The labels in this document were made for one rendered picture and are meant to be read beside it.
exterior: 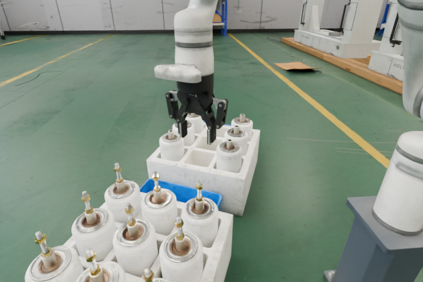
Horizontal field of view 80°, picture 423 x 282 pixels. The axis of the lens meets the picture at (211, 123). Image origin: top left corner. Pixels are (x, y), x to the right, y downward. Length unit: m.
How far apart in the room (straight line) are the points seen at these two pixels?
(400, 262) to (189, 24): 0.64
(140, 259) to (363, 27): 3.48
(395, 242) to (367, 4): 3.23
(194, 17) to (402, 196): 0.52
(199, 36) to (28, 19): 7.24
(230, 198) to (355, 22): 3.02
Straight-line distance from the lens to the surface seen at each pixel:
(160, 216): 0.71
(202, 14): 0.46
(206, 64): 0.47
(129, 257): 0.65
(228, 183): 0.93
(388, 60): 3.00
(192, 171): 0.95
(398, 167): 0.62
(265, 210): 1.06
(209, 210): 0.68
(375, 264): 0.73
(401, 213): 0.66
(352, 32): 3.65
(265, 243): 0.96
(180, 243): 0.59
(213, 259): 0.68
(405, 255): 0.71
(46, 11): 7.42
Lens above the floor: 0.74
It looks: 26 degrees down
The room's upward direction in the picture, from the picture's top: straight up
